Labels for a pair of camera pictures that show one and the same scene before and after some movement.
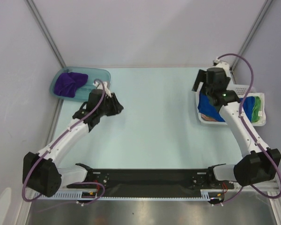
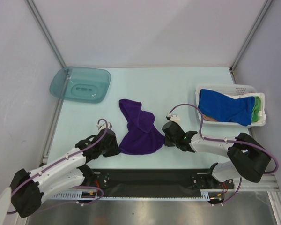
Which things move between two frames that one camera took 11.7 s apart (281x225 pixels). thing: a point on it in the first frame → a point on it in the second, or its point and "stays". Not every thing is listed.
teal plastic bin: x=82 y=92 stays
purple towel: x=66 y=83 → x=142 y=137
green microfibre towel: x=255 y=115 stays
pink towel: x=207 y=118 stays
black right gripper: x=199 y=78 → x=169 y=133
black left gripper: x=116 y=107 → x=114 y=150
